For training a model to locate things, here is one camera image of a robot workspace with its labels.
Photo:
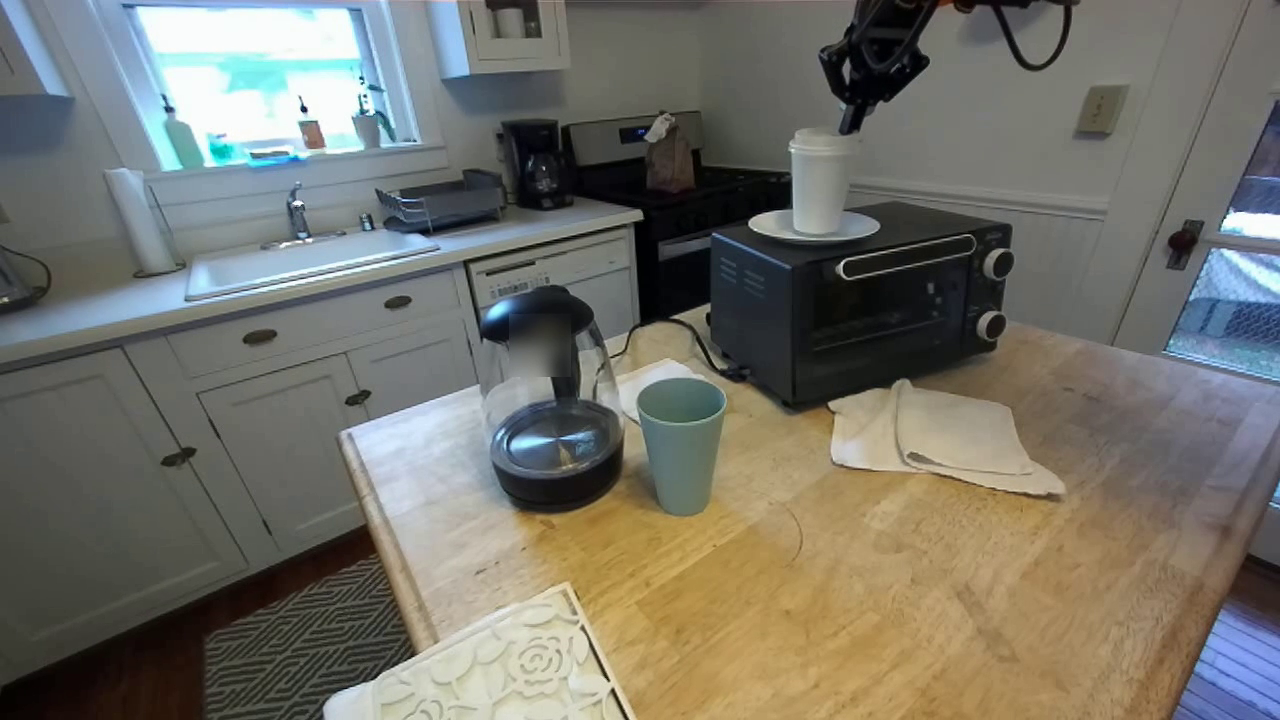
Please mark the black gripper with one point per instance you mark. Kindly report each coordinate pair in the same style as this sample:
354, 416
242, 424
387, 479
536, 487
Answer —
889, 32

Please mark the white coffee cup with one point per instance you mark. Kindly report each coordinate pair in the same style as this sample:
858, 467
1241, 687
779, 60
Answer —
817, 186

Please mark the white plate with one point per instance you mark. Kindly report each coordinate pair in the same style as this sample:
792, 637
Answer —
815, 229

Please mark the black coffee maker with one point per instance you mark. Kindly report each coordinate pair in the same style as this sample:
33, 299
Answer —
536, 163

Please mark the teal plastic cup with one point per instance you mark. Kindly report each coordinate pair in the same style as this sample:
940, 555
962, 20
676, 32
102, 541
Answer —
681, 444

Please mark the glass coffee carafe black lid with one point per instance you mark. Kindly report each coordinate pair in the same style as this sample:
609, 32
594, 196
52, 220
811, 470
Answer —
555, 400

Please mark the brown paper bag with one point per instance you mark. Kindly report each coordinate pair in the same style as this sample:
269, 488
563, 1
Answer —
668, 158

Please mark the black toaster oven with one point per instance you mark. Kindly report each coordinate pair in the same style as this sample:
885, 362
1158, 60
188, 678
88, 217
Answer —
855, 315

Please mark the black kitchen stove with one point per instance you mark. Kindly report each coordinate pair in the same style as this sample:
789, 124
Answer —
674, 234

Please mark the white dishwasher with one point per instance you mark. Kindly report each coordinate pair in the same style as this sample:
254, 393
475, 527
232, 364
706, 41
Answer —
563, 276

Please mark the white paper sheet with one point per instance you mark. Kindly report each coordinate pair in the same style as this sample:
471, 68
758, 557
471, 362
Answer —
655, 376

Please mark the white cloth towel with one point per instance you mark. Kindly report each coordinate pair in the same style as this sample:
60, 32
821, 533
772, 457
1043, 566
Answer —
946, 438

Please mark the white door with glass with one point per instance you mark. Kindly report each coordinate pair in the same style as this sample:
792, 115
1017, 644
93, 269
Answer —
1205, 172

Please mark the dark door knob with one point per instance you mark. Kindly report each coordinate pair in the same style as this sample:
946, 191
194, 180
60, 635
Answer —
1186, 243

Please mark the grey dish rack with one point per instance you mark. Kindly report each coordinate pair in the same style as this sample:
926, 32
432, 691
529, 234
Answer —
441, 200

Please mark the white spray bottle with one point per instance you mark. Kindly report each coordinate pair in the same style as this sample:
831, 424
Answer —
367, 123

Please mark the small brown bottle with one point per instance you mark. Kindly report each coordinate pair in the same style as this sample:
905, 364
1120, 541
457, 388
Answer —
311, 128

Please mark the chrome faucet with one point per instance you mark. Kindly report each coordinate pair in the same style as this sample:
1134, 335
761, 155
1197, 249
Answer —
297, 214

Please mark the white kitchen sink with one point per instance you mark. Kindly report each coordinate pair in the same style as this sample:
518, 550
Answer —
300, 262

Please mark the green soap bottle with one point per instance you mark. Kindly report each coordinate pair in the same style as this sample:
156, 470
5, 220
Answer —
181, 141

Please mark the white floral trivet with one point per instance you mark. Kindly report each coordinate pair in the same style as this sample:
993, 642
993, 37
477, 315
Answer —
503, 666

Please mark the white paper towel roll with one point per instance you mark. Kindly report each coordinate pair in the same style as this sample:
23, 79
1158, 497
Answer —
141, 220

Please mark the grey patterned floor rug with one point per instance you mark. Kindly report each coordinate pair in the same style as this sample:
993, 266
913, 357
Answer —
305, 644

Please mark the white base cabinets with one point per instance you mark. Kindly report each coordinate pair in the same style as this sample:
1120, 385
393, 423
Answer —
120, 481

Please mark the beige light switch plate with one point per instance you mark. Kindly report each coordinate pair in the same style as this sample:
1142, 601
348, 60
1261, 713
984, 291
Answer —
1100, 115

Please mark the white wall cabinet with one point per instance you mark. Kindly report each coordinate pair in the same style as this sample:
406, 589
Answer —
503, 32

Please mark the window with white frame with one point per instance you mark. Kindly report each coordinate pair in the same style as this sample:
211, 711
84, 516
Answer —
254, 74

